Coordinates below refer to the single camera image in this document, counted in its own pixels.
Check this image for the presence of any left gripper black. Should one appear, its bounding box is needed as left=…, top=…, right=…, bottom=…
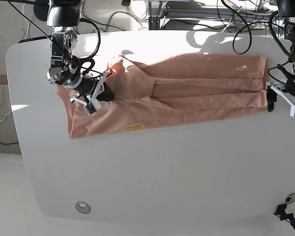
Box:
left=266, top=79, right=295, bottom=112

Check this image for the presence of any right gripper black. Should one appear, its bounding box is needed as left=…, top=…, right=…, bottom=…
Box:
left=75, top=74, right=114, bottom=102

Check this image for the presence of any pink T-shirt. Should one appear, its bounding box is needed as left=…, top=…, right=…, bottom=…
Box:
left=56, top=53, right=268, bottom=139

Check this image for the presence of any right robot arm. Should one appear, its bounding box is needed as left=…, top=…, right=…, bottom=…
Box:
left=47, top=0, right=114, bottom=103

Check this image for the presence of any silver table grommet right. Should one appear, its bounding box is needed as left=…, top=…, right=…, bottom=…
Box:
left=285, top=192, right=295, bottom=204

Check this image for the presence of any silver table grommet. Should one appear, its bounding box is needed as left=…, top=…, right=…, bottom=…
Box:
left=75, top=202, right=91, bottom=214
left=285, top=192, right=295, bottom=204

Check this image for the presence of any black round stand base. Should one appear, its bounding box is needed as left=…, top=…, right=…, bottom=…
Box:
left=33, top=0, right=49, bottom=22

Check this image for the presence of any silver table grommet left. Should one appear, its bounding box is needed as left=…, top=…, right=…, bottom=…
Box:
left=75, top=202, right=91, bottom=214

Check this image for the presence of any black clamp on table edge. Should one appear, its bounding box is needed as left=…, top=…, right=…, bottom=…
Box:
left=274, top=204, right=295, bottom=230

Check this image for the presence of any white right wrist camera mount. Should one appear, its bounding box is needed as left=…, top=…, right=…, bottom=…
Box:
left=66, top=69, right=116, bottom=116

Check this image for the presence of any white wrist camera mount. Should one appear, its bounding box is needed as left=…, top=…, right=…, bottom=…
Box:
left=266, top=82, right=295, bottom=118
left=66, top=69, right=116, bottom=116

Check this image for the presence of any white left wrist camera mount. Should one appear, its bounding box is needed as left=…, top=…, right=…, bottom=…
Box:
left=266, top=82, right=295, bottom=118

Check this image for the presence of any black table leg bracket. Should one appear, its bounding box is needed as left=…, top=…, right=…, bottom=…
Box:
left=148, top=16, right=160, bottom=30

